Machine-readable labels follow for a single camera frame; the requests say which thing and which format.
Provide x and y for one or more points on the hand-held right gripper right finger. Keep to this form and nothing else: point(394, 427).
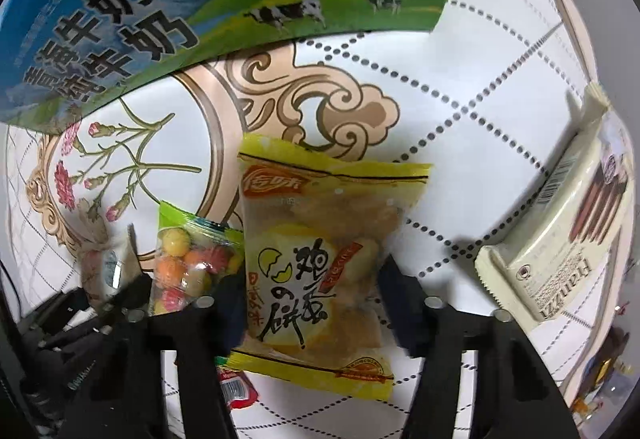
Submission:
point(400, 304)

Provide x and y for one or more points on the red snack packet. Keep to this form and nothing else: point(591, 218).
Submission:
point(236, 386)

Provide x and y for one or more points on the white chocolate stick packet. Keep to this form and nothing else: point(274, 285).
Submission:
point(560, 239)

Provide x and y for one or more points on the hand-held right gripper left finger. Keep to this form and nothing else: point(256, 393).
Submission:
point(227, 309)

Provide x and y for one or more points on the yellow egg cookie packet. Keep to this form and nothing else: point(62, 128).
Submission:
point(310, 259)

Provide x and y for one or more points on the colourful candy ball packet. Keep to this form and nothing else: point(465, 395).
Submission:
point(185, 264)

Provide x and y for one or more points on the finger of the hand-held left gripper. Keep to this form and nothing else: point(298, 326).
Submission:
point(134, 284)

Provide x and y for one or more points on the white quilted bed cover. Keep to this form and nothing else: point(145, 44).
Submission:
point(450, 119)

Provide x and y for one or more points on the white and blue snack packet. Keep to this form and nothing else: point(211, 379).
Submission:
point(102, 266)

